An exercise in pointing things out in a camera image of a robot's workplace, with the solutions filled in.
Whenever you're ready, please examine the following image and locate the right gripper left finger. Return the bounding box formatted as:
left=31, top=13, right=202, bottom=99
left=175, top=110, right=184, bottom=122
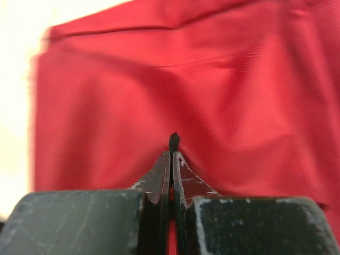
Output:
left=1, top=151, right=171, bottom=254

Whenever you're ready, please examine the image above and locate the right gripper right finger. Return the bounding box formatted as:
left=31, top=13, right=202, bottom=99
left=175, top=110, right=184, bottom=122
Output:
left=172, top=151, right=339, bottom=254

